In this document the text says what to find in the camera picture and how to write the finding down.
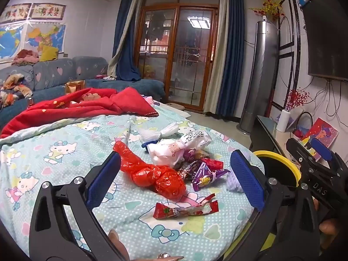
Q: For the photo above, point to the lavender knitted piece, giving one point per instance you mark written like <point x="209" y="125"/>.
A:
<point x="233" y="183"/>

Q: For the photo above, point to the colourful painting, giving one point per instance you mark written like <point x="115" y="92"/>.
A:
<point x="323" y="130"/>

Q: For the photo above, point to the silver tower air conditioner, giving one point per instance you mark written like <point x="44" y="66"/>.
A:
<point x="262" y="73"/>

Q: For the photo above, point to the pink cloth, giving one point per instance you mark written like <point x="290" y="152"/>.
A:
<point x="148" y="100"/>

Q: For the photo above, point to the world map poster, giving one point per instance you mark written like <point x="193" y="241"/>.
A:
<point x="9" y="42"/>

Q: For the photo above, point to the red plastic bag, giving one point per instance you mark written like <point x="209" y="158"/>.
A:
<point x="160" y="179"/>

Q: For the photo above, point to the pink clothes pile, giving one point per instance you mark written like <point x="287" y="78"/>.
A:
<point x="25" y="57"/>

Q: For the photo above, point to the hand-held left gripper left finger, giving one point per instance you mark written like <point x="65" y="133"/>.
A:
<point x="104" y="180"/>

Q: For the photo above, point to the blue heart patterned sofa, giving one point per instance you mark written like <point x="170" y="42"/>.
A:
<point x="54" y="73"/>

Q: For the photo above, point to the blue curtain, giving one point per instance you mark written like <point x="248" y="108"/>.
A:
<point x="126" y="46"/>
<point x="231" y="59"/>

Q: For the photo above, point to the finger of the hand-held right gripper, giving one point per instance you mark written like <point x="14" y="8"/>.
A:
<point x="321" y="148"/>
<point x="296" y="149"/>

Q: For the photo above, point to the yellow pillow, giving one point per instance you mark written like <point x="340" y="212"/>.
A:
<point x="49" y="53"/>

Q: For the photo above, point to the wall mounted television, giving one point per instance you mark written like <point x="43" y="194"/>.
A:
<point x="326" y="38"/>

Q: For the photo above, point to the yellow artificial flowers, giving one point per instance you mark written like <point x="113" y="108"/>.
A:
<point x="269" y="8"/>

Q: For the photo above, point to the purple candy wrapper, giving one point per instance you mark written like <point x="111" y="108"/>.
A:
<point x="204" y="176"/>

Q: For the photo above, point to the dark snack wrapper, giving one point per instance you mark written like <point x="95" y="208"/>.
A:
<point x="187" y="170"/>

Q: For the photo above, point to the cartoon cat printed blanket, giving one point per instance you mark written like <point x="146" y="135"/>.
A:
<point x="68" y="174"/>

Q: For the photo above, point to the person's right hand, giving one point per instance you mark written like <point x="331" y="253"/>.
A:
<point x="330" y="227"/>

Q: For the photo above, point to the country map poster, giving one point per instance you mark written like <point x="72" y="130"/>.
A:
<point x="45" y="38"/>

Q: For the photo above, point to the framed embroidery picture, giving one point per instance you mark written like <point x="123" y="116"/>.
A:
<point x="16" y="13"/>
<point x="47" y="11"/>

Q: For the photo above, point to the person's left hand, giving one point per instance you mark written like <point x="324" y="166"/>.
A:
<point x="118" y="243"/>

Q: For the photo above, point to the yellow rimmed black trash bin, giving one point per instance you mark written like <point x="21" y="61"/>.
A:
<point x="274" y="159"/>

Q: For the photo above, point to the wooden sliding glass door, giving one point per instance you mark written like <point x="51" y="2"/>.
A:
<point x="179" y="59"/>

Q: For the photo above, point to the small red wrapper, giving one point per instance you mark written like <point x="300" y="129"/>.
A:
<point x="213" y="163"/>

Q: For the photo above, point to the gold gift bag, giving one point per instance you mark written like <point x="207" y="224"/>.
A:
<point x="74" y="86"/>

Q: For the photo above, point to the colourful patterned cloth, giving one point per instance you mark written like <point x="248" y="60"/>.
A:
<point x="15" y="87"/>

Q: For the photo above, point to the red snack wrapper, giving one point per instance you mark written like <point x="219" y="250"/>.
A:
<point x="185" y="209"/>

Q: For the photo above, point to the red berry branches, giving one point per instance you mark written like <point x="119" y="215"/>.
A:
<point x="296" y="99"/>

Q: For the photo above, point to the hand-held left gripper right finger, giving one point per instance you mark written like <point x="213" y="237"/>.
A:
<point x="247" y="182"/>

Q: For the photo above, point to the red basket with black hoop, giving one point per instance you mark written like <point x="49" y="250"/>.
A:
<point x="299" y="133"/>

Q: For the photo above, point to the red blanket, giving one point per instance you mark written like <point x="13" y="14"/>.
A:
<point x="89" y="106"/>

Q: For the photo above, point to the white ribbed vase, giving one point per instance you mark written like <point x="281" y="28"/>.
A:
<point x="282" y="121"/>

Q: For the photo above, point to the dark television cabinet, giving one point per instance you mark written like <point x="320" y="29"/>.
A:
<point x="267" y="136"/>

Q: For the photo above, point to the white printed plastic bag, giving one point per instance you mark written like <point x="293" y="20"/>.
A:
<point x="174" y="148"/>

